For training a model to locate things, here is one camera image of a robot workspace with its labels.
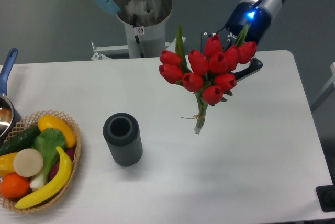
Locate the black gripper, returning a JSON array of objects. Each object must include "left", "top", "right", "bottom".
[{"left": 200, "top": 2, "right": 272, "bottom": 80}]

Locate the red tulip bouquet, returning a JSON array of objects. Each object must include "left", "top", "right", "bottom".
[{"left": 159, "top": 24, "right": 257, "bottom": 134}]

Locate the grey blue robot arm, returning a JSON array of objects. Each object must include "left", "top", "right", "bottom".
[{"left": 94, "top": 0, "right": 285, "bottom": 58}]

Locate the white furniture leg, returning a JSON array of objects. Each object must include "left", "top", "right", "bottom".
[{"left": 310, "top": 62, "right": 334, "bottom": 113}]

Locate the dark grey ribbed vase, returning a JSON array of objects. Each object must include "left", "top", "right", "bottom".
[{"left": 103, "top": 113, "right": 143, "bottom": 166}]

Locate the black device at table edge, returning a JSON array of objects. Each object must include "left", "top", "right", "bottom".
[{"left": 316, "top": 185, "right": 334, "bottom": 212}]

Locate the dark red radish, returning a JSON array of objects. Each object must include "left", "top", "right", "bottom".
[{"left": 49, "top": 148, "right": 75, "bottom": 181}]

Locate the green bok choy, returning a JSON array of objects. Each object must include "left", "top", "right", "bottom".
[{"left": 30, "top": 128, "right": 66, "bottom": 191}]

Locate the woven wicker basket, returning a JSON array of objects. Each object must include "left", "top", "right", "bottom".
[{"left": 1, "top": 110, "right": 82, "bottom": 214}]

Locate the yellow banana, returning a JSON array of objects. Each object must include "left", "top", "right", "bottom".
[{"left": 15, "top": 147, "right": 72, "bottom": 209}]

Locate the green cucumber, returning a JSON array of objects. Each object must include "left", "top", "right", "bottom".
[{"left": 1, "top": 125, "right": 40, "bottom": 156}]

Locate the beige round disc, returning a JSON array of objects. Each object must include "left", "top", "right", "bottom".
[{"left": 13, "top": 148, "right": 44, "bottom": 177}]

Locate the yellow pepper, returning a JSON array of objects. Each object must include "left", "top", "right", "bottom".
[{"left": 0, "top": 152, "right": 17, "bottom": 178}]

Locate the orange fruit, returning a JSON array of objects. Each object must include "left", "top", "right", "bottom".
[{"left": 1, "top": 173, "right": 30, "bottom": 198}]

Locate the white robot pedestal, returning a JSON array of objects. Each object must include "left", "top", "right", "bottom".
[{"left": 94, "top": 0, "right": 172, "bottom": 58}]

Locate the blue handled saucepan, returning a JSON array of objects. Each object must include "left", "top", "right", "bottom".
[{"left": 1, "top": 48, "right": 21, "bottom": 145}]

